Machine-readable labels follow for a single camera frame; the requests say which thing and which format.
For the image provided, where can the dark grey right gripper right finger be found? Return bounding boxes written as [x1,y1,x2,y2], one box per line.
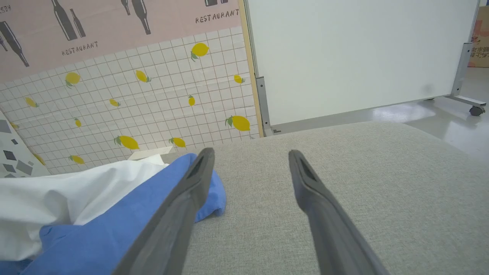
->
[288,149,390,275]

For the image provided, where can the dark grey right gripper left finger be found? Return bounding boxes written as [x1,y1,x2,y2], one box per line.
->
[113,147,215,275]

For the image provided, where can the white garment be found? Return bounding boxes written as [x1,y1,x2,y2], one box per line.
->
[0,154,170,262]

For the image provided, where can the blue garment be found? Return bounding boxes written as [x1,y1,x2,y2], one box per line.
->
[0,153,227,275]

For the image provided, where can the small white box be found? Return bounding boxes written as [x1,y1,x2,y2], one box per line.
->
[128,146,174,161]

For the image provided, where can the lemon print tile panel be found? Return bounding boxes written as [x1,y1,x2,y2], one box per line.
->
[0,26,264,175]

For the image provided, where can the white panel with grey shapes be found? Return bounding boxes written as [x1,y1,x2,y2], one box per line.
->
[0,111,51,178]

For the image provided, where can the white partition board on stand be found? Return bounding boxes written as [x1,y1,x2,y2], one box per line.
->
[243,0,486,137]

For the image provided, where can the pink restaurant bottle poster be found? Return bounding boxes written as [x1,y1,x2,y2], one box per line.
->
[0,0,242,83]

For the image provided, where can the brown cardboard box with print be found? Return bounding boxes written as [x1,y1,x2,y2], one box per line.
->
[468,6,489,68]

